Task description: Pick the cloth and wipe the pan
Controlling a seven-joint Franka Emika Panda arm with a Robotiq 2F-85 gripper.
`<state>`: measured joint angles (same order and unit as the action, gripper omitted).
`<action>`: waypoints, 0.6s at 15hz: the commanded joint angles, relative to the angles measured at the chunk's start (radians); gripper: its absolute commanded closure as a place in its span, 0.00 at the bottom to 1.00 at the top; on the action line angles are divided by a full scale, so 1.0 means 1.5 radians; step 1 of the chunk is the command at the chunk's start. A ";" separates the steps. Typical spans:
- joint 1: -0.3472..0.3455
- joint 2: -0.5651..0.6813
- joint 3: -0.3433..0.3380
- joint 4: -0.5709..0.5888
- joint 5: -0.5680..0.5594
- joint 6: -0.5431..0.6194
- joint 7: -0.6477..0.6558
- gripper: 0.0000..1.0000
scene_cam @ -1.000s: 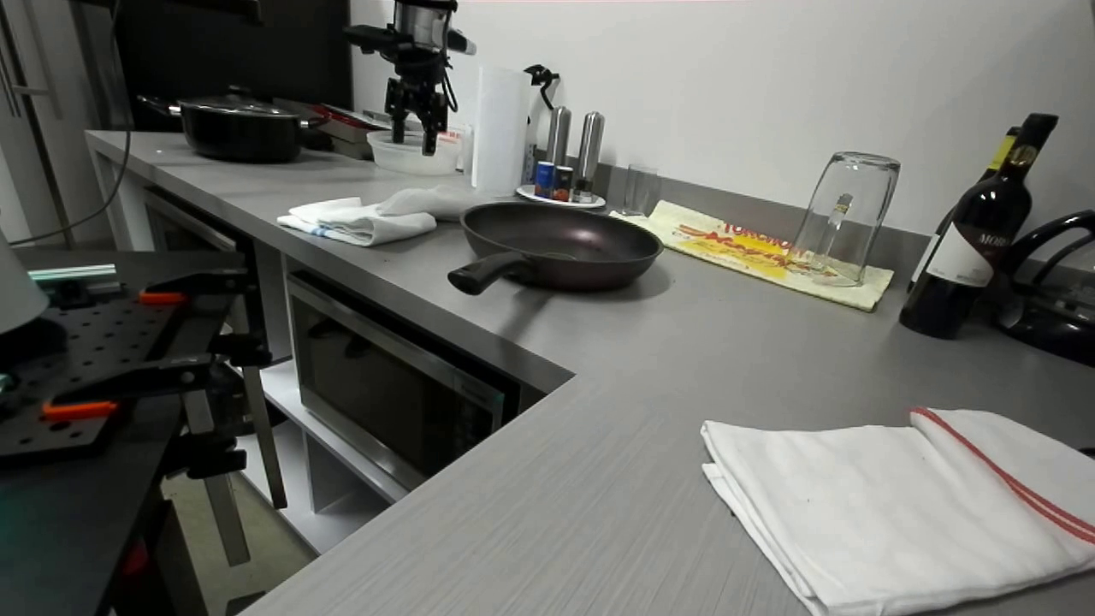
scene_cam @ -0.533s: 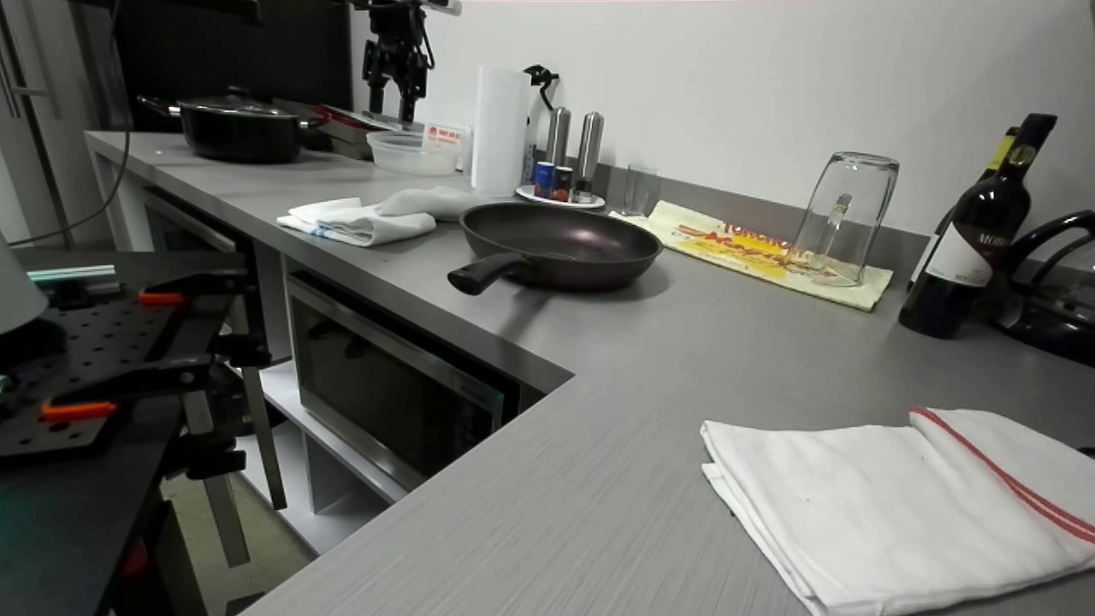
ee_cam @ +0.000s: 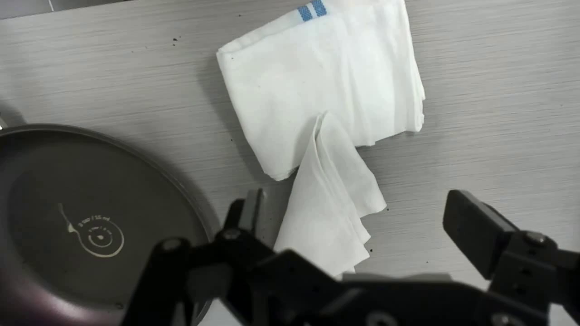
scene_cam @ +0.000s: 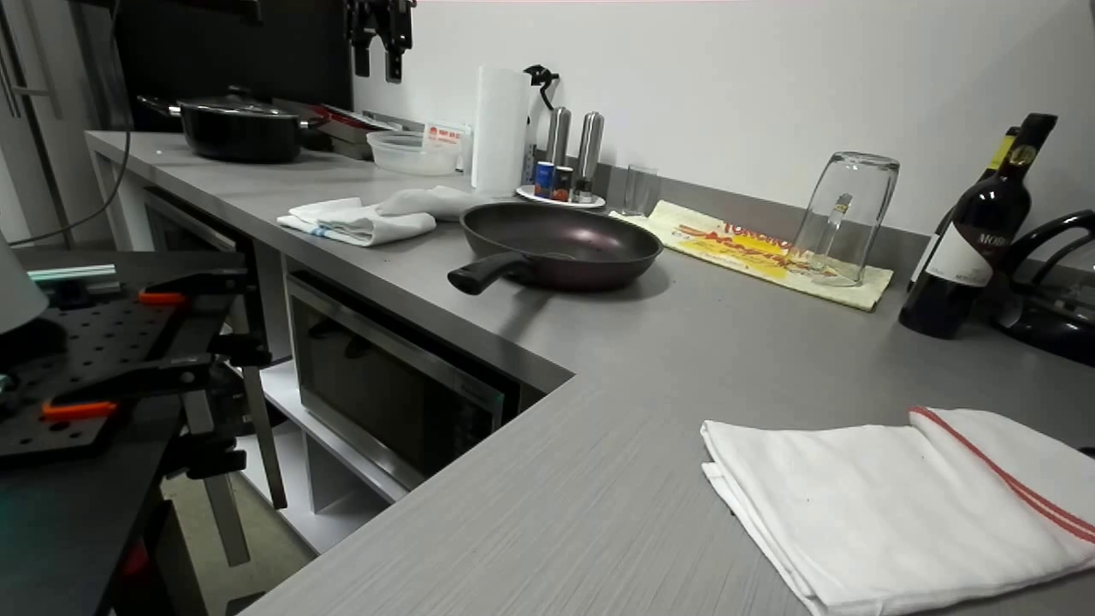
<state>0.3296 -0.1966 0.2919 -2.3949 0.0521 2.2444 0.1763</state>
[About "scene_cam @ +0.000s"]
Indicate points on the folded white cloth blue stripe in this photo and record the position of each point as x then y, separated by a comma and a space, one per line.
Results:
354, 222

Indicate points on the steel pepper shaker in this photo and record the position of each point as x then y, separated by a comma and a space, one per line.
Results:
589, 145

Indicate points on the black cooking pot with lid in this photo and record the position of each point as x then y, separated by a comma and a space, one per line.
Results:
240, 127

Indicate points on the white plate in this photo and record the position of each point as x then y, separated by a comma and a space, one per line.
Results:
559, 201

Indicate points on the white paper towel roll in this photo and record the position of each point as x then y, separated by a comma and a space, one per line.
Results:
502, 130

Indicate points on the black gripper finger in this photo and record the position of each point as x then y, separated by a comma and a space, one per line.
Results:
364, 31
397, 35

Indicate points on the wine bottle yellow neck label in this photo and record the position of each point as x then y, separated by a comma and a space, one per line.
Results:
969, 243

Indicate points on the steel salt shaker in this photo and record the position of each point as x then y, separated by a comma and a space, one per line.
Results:
559, 136

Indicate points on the stack of papers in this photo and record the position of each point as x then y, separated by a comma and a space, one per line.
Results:
354, 124

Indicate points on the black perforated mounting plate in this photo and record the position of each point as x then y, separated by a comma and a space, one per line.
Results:
104, 363

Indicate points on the clear drinking glass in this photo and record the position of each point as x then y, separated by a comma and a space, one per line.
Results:
846, 216

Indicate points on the folded white cloth red stripe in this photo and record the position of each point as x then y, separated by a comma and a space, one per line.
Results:
891, 516

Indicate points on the clear plastic container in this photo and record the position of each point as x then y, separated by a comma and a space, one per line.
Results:
417, 148

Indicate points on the small blue can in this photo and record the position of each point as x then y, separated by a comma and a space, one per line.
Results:
547, 177

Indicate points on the plain white cloth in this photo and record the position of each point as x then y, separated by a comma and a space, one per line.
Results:
434, 201

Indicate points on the dark non-stick frying pan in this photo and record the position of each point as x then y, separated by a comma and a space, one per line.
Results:
568, 243

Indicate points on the built-in black oven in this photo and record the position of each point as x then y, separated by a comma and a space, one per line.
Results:
388, 380

